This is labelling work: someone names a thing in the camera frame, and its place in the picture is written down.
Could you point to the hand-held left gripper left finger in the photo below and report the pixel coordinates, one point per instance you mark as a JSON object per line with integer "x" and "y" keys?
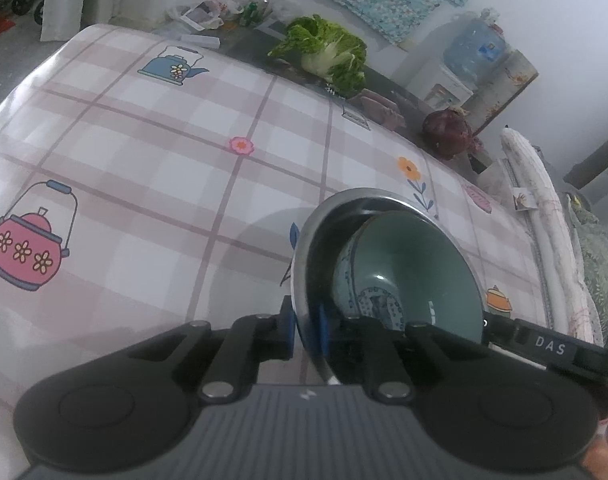
{"x": 287, "y": 332}

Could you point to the white curtain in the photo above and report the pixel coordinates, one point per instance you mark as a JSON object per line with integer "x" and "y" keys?
{"x": 66, "y": 0}

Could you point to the white plastic bag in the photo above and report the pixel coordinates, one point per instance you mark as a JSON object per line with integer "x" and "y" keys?
{"x": 204, "y": 7}

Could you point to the checked printed tablecloth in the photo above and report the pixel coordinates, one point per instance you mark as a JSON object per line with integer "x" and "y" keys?
{"x": 134, "y": 160}

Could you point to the green glass bottles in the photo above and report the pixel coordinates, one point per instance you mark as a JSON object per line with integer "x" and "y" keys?
{"x": 251, "y": 10}

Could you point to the napa cabbage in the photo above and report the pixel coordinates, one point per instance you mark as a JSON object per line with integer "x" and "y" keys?
{"x": 329, "y": 50}

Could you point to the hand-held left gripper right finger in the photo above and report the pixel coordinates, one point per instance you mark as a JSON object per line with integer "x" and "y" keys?
{"x": 323, "y": 335}

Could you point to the teal ceramic bowl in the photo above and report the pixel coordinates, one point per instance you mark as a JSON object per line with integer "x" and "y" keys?
{"x": 414, "y": 270}

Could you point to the blue water jug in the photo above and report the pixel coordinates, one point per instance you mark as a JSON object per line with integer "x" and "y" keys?
{"x": 476, "y": 45}

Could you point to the white water dispenser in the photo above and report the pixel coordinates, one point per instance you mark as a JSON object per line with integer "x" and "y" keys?
{"x": 446, "y": 92}

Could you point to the pink pouch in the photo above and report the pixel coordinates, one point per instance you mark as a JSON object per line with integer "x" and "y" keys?
{"x": 381, "y": 109}

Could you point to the long white carton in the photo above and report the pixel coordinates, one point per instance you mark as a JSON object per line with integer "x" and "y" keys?
{"x": 199, "y": 41}

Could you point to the rolled white bolster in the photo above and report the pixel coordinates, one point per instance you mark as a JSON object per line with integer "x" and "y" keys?
{"x": 549, "y": 220}

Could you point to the stainless steel bowl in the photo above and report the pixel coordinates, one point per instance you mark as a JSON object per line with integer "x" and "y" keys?
{"x": 309, "y": 240}

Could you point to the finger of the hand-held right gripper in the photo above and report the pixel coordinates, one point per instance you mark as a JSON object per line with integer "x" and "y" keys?
{"x": 499, "y": 331}

